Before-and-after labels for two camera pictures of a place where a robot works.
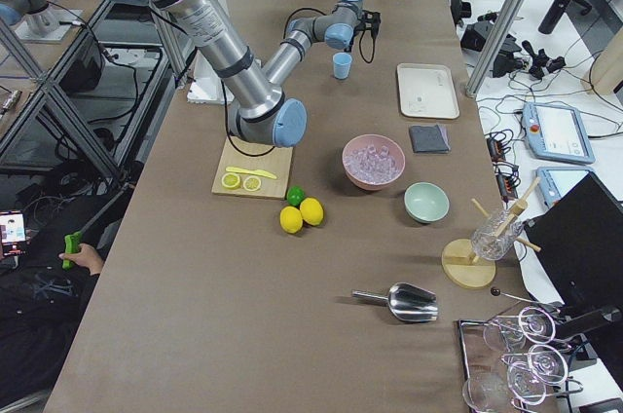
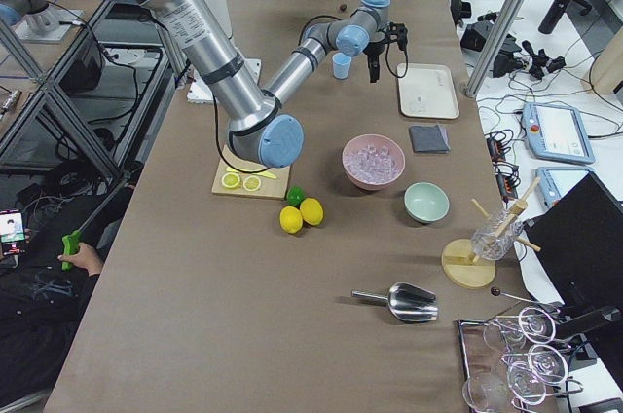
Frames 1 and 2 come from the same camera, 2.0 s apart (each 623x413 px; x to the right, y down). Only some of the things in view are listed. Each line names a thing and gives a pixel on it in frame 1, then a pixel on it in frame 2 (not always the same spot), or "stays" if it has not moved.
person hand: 87,255 stays
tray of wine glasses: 516,361 stays
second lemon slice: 251,183 stays
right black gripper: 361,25 → 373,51
